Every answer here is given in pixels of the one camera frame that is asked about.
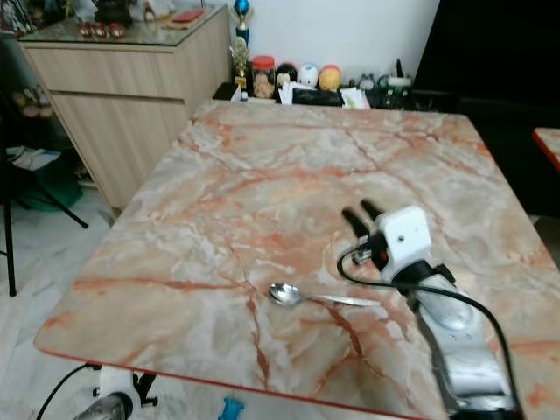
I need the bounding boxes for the dark statue ornament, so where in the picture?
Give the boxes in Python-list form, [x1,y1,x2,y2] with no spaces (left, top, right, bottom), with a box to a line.
[94,0,141,25]

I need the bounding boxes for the round orange figurine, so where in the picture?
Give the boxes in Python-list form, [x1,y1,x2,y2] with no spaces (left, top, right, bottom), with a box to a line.
[318,65,342,92]

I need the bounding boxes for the light wooden cabinet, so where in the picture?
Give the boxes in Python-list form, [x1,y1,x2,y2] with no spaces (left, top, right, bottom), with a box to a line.
[17,7,233,211]

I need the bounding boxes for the round black figurine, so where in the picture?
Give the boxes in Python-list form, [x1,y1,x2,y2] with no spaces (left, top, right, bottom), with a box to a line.
[276,62,298,87]

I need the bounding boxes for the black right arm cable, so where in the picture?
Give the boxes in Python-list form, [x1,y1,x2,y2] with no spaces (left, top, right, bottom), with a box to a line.
[337,244,518,414]

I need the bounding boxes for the red edged marble side table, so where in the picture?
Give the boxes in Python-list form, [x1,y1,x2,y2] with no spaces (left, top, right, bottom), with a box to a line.
[532,127,560,172]

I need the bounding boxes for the silver metal spoon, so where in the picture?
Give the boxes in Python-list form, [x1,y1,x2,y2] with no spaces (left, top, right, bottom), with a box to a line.
[268,282,382,309]

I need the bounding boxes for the red lidded clear jar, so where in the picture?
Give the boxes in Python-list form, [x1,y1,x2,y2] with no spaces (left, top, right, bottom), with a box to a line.
[251,55,277,99]

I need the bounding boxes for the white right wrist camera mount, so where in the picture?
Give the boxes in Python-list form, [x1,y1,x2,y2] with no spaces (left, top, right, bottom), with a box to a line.
[378,206,434,272]

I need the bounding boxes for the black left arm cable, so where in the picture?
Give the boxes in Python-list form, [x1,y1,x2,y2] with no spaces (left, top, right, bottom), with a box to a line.
[35,362,99,420]

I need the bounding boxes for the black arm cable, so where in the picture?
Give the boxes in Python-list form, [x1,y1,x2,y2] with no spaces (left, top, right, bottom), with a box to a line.
[35,362,99,420]
[337,244,518,414]

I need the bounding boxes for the white green paper packet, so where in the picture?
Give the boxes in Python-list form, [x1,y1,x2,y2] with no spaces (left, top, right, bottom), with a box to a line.
[339,86,370,110]

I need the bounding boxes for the small blue plastic object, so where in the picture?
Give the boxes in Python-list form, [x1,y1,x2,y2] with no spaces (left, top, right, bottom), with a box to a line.
[220,397,245,420]

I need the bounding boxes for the blue ball trophy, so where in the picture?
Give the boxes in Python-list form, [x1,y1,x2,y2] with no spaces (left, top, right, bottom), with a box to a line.
[233,0,253,45]

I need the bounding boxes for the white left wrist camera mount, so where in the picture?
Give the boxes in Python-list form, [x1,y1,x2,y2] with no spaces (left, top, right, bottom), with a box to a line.
[96,365,137,400]

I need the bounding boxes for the round white figurine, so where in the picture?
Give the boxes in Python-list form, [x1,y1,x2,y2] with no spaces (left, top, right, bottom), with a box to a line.
[297,64,319,88]

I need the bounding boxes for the white paper sheets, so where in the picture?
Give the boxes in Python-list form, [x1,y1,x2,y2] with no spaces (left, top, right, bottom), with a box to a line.
[4,146,62,172]

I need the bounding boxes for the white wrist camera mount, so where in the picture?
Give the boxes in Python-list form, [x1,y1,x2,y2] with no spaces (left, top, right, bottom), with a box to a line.
[378,206,434,272]
[96,365,137,400]

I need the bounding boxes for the large black screen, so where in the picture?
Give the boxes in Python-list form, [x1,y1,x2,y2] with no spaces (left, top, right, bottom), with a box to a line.
[413,0,560,237]

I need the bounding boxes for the small gold trophy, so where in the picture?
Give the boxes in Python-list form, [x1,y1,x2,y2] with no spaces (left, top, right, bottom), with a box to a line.
[230,39,252,95]

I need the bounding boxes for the flat red tray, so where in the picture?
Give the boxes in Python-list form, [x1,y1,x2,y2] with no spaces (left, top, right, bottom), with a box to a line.
[171,9,205,25]

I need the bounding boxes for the flat black box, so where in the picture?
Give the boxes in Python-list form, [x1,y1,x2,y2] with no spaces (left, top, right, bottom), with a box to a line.
[291,86,347,107]

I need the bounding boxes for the black tripod stand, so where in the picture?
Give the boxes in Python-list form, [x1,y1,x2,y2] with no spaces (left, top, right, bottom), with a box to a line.
[0,147,90,297]

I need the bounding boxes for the green plastic basin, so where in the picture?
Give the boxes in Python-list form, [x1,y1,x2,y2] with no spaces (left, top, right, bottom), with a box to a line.
[17,162,84,211]

